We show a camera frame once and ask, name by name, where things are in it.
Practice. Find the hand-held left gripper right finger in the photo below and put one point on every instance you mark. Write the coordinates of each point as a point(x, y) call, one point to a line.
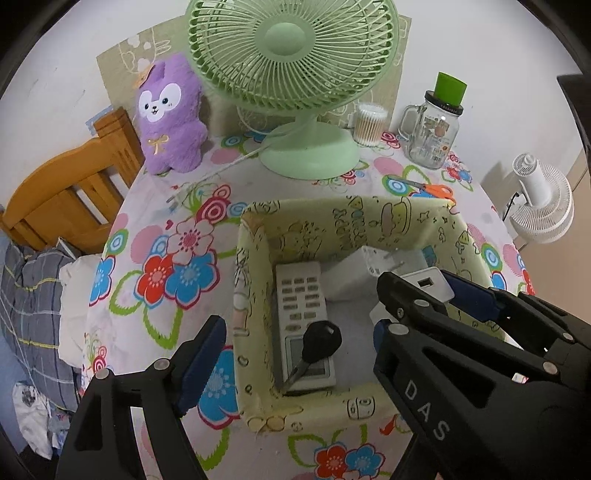
point(379, 334)

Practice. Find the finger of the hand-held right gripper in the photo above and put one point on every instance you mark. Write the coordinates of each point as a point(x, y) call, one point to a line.
point(466, 293)
point(415, 295)

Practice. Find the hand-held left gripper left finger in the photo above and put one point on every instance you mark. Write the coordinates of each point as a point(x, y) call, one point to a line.
point(203, 360)

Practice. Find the white power adapter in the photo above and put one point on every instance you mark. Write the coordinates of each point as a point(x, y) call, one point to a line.
point(429, 284)

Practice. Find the black car key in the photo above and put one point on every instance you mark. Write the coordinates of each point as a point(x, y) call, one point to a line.
point(323, 341)

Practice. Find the white charger plug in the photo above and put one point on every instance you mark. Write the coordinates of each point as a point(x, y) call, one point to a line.
point(355, 277)

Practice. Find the grey remote control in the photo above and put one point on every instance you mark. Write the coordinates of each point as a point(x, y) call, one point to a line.
point(300, 286)

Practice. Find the yellow printed fabric basket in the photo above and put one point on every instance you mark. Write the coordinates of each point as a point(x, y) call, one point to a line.
point(295, 230)

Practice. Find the white clip fan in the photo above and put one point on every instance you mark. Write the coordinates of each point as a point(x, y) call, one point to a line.
point(545, 203)

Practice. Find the white pillow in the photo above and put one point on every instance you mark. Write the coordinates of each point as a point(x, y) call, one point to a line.
point(76, 314)

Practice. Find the floral tablecloth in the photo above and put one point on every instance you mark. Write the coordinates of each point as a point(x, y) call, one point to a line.
point(157, 230)

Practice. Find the glass jar mug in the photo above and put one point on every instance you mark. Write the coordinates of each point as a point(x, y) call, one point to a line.
point(429, 138)

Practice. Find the cotton swab container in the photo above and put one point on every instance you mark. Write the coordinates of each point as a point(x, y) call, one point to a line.
point(371, 127)

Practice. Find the white patterned cloth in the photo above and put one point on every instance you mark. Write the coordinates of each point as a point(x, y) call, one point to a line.
point(32, 415)

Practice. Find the grey plaid pillow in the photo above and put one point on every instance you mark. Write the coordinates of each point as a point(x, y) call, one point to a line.
point(27, 295)

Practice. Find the green plastic cup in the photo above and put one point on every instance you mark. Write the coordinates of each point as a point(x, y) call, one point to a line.
point(450, 88)

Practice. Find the purple plush toy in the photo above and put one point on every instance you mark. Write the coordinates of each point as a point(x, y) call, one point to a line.
point(171, 134)

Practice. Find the wooden bed headboard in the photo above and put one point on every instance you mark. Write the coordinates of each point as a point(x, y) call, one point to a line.
point(60, 175)

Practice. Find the green desk fan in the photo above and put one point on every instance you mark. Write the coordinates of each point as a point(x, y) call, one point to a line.
point(295, 46)

